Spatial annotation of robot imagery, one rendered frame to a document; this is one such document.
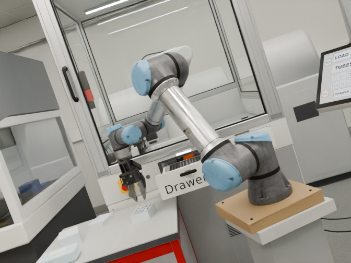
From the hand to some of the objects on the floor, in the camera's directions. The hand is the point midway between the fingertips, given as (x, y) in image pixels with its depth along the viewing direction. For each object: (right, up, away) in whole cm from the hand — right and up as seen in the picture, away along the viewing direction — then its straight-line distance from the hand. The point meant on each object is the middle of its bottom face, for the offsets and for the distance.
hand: (140, 197), depth 180 cm
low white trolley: (+12, -85, 0) cm, 86 cm away
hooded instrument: (-113, -120, +69) cm, 179 cm away
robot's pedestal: (+75, -67, -38) cm, 108 cm away
